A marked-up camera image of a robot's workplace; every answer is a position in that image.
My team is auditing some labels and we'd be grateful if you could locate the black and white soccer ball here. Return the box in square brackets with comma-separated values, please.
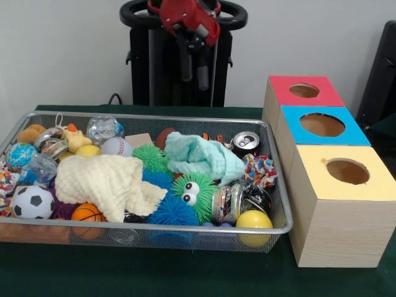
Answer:
[11, 184, 56, 220]

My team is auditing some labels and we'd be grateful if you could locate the cream knit cloth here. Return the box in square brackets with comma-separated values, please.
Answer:
[54, 154, 169, 223]

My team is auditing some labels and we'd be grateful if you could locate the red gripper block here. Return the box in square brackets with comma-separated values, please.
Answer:
[159, 0, 221, 91]

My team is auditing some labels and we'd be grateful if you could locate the small orange basketball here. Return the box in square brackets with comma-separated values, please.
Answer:
[71, 203, 106, 223]

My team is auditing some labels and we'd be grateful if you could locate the wooden box with three holes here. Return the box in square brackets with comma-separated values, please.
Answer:
[261, 75, 396, 269]

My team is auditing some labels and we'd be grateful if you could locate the large yellow ball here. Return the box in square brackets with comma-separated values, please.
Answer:
[235, 210, 274, 248]

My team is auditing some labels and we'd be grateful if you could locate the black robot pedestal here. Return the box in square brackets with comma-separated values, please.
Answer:
[119, 0, 248, 108]

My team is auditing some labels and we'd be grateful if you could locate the mint knit cloth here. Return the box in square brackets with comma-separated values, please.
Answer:
[163, 131, 246, 187]

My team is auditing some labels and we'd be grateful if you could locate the crushed clear plastic bottle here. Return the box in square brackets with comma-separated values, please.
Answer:
[19, 153, 59, 187]

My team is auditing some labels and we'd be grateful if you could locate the small yellow ball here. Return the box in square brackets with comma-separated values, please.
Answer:
[75, 145, 102, 159]

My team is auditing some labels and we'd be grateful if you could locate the silver mesh bin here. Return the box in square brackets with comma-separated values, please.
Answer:
[0, 110, 294, 254]

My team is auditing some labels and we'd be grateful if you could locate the yellow plush toy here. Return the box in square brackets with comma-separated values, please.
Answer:
[60, 123, 93, 153]

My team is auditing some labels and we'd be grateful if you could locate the black upright panel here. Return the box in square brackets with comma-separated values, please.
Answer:
[355, 20, 396, 131]

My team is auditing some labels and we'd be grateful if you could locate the dark green table cloth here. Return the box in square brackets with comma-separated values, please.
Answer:
[0, 104, 396, 297]

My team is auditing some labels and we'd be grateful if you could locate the silver soda can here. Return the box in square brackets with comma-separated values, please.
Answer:
[231, 131, 262, 158]

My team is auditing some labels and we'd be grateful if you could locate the clear plastic packet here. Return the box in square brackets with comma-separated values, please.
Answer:
[86, 116, 125, 146]

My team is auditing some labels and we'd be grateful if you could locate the green cloth side table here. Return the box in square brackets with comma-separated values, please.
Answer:
[368, 111, 396, 148]

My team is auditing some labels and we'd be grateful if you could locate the green spiky toy with eyes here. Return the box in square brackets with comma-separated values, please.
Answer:
[170, 173, 219, 226]

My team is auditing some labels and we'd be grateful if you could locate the white baseball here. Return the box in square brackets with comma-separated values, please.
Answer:
[100, 137, 134, 157]

